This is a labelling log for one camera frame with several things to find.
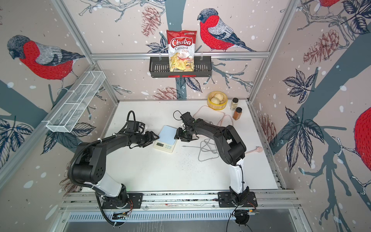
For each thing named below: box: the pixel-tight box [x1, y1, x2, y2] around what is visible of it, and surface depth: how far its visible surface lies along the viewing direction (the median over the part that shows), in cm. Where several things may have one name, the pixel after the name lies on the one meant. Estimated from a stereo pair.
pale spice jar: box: [229, 97, 239, 111], surface depth 112 cm
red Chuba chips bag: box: [166, 29, 198, 73], surface depth 87 cm
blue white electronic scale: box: [153, 125, 178, 154], surface depth 96 cm
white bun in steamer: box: [210, 92, 225, 105], surface depth 119 cm
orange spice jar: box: [232, 106, 243, 121], surface depth 106 cm
